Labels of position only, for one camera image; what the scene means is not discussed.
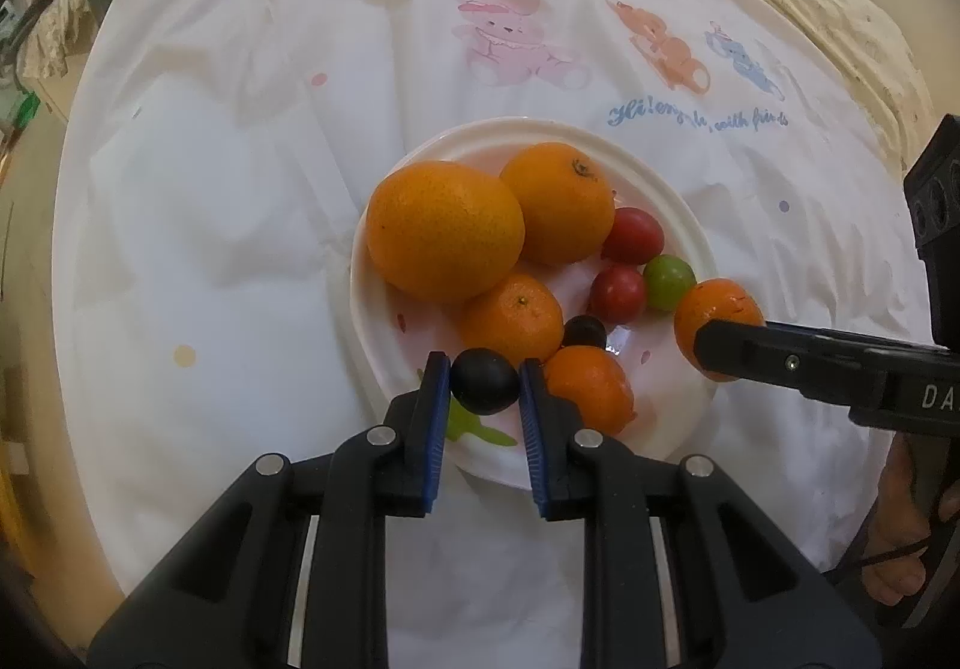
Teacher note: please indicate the pale yellow patterned quilt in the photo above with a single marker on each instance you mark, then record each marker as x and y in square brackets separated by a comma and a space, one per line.
[840, 16]

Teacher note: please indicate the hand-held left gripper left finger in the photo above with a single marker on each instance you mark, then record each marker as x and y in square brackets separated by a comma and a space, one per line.
[433, 436]

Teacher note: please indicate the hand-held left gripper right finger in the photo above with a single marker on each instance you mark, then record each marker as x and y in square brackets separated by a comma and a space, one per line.
[534, 444]

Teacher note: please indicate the person's foot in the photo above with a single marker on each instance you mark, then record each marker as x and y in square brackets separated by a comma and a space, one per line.
[896, 511]

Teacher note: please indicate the green grape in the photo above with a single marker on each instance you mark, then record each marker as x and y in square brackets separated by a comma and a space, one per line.
[669, 281]

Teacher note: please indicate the large orange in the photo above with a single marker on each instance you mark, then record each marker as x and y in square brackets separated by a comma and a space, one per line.
[446, 230]

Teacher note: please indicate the large red cherry tomato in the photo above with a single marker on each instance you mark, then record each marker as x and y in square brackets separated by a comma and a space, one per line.
[634, 235]

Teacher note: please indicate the small red cherry tomato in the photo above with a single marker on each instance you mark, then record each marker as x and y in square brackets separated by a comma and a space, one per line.
[617, 294]

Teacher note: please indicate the pink dotted oval plate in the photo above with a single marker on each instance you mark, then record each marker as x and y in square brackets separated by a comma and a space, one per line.
[660, 384]

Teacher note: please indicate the small mandarin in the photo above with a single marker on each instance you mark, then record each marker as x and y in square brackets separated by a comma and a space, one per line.
[514, 320]
[712, 305]
[592, 388]

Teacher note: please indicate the white printed tablecloth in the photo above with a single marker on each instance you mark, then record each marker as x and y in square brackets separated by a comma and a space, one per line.
[225, 189]

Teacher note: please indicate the dark purple grape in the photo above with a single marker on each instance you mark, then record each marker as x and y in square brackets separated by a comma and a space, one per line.
[585, 331]
[484, 382]

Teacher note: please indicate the medium orange with stem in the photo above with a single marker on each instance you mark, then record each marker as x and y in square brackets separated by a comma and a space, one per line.
[559, 204]

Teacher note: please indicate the green plastic object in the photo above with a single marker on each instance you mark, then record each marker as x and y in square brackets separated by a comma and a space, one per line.
[26, 112]

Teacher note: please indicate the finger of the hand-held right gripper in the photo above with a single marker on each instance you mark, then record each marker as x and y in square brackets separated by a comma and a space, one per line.
[787, 361]

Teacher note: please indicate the black sandal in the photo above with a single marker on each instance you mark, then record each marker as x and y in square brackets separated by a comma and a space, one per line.
[877, 556]

